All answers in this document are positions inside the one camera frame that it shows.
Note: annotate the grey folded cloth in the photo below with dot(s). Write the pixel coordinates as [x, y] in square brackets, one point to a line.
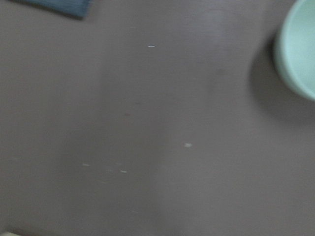
[75, 8]

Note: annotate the mint green bowl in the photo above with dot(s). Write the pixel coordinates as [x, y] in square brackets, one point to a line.
[294, 49]

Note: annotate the wooden cutting board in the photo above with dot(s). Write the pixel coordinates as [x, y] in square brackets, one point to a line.
[8, 234]

